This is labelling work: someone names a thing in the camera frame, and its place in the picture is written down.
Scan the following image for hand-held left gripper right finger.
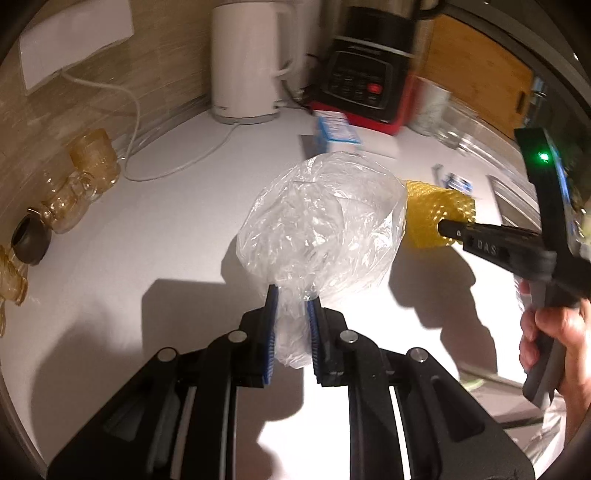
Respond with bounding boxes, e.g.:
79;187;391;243
305;298;536;480

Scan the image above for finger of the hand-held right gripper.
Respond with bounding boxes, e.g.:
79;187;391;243
438;219;555;278

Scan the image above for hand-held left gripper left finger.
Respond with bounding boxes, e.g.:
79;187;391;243
46;284;280;480

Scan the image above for yellow foam net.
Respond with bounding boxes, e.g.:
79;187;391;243
399;179;476;250

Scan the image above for clear plastic bag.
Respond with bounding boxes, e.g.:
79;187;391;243
235;151;407;370

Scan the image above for person's right forearm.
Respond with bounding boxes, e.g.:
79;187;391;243
556;369;591;462

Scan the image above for person's right hand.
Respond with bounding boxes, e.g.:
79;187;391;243
519;281;591;393

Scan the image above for steel sink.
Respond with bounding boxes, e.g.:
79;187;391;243
487;173;546;232

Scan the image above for torn blue and white wrapper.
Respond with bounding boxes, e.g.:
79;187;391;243
433;165;474;195

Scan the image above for clear glass mug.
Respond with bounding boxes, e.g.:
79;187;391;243
434;99;481;153

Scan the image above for white printed mug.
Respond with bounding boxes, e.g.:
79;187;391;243
409;76;451;137

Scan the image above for white sponge block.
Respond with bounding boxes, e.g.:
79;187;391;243
300;134;402;160

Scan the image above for wooden cutting board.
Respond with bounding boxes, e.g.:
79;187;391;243
416;14;533;139

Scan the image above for blue and white carton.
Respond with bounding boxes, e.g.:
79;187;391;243
315;115;363;153

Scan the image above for black and red blender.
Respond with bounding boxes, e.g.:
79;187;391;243
307;0;444;137

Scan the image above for dark brown small cup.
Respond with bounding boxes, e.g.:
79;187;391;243
11;215;51;266

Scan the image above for white electric kettle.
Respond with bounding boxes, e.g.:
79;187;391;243
211;0;309;125

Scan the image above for white power cable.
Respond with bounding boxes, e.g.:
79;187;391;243
62;69;242;182

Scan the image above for white wall socket cover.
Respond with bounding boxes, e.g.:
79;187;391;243
18;0;136;95

